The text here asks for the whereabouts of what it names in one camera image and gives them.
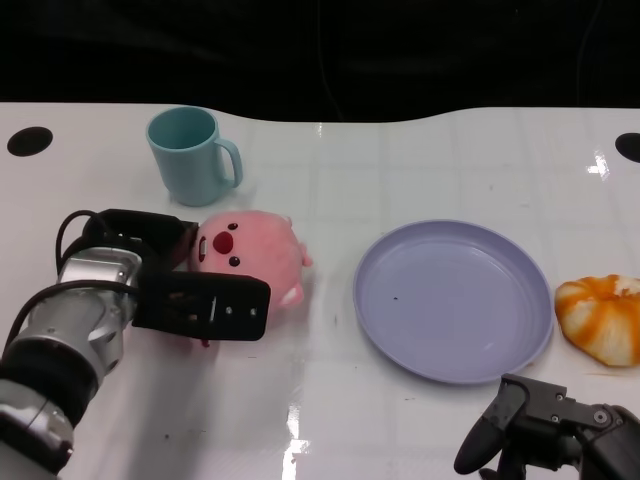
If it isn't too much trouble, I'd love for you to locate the orange white striped bread bun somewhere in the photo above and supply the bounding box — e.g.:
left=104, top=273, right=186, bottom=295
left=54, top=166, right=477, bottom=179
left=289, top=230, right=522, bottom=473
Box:
left=554, top=274, right=640, bottom=369

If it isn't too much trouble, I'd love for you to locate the lavender plastic plate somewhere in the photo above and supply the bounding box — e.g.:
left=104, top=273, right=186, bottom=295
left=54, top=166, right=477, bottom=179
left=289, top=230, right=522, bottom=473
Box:
left=352, top=220, right=555, bottom=386

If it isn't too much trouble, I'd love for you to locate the pink plush beaver doll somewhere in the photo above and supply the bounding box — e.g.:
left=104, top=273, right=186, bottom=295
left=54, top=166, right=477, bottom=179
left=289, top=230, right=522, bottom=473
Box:
left=187, top=209, right=315, bottom=350

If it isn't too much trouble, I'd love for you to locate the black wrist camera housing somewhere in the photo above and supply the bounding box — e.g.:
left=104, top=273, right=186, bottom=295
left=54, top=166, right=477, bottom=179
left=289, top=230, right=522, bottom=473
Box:
left=132, top=271, right=272, bottom=344

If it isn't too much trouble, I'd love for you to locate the teal plastic mug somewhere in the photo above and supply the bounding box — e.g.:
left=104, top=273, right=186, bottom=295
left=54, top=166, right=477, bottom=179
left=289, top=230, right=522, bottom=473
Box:
left=145, top=105, right=244, bottom=207

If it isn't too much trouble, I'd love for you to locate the black backdrop curtain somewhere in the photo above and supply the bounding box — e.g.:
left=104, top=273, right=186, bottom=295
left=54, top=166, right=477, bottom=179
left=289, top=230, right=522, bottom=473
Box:
left=0, top=0, right=640, bottom=124

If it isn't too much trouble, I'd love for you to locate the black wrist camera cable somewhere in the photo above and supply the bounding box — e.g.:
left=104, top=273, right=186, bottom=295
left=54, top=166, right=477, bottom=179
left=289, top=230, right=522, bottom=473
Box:
left=4, top=209, right=141, bottom=351

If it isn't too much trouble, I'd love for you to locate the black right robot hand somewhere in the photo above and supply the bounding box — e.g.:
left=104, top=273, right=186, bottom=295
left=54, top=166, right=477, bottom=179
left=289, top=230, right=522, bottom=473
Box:
left=453, top=373, right=640, bottom=480

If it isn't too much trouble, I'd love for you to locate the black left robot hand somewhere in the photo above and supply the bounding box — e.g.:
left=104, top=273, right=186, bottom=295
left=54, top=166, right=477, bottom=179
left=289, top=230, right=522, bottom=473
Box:
left=82, top=208, right=199, bottom=274

